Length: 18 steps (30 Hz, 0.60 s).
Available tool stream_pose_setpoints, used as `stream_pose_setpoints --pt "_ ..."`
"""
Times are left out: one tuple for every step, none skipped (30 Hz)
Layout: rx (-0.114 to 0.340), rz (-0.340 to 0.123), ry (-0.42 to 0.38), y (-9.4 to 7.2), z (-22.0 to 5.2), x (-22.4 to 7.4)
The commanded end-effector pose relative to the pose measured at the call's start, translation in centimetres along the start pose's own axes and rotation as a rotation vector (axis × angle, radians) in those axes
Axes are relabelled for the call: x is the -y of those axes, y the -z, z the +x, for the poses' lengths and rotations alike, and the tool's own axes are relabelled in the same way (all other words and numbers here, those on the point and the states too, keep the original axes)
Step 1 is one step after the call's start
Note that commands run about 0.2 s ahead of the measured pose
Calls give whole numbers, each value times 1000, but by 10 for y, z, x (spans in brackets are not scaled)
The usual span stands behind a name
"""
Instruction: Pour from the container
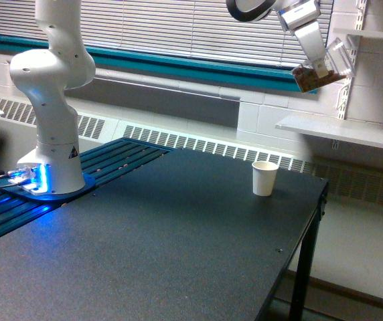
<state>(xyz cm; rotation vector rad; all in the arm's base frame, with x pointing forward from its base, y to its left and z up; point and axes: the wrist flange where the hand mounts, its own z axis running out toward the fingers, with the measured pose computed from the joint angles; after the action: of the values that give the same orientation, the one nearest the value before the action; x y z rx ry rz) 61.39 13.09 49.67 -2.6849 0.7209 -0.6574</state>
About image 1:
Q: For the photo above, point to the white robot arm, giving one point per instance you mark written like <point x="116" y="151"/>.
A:
<point x="43" y="75"/>

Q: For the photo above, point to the white paper cup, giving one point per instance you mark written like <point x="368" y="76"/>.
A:
<point x="263" y="177"/>

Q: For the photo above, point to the lower white wall shelf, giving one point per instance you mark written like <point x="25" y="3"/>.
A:
<point x="363" y="133"/>

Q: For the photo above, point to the white window blinds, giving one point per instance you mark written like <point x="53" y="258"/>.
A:
<point x="187" y="29"/>

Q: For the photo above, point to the white wall shelf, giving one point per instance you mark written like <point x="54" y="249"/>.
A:
<point x="360" y="33"/>
<point x="363" y="133"/>

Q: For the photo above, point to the clear plastic cup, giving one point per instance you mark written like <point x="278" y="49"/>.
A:
<point x="333" y="67"/>

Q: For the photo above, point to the white shelf bracket rail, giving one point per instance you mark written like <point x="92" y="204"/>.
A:
<point x="352" y="47"/>

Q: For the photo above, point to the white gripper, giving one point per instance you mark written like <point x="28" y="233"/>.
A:
<point x="300" y="18"/>

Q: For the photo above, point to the black table leg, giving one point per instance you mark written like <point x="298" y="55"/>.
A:
<point x="306" y="259"/>

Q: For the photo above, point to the upper white wall shelf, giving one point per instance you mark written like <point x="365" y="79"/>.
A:
<point x="360" y="33"/>

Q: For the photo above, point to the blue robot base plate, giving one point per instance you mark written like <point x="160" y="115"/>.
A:
<point x="31" y="192"/>

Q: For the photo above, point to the blue slotted aluminium rail bed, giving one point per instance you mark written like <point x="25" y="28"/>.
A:
<point x="101" y="165"/>

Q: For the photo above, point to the white baseboard radiator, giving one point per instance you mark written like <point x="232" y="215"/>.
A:
<point x="345" y="181"/>

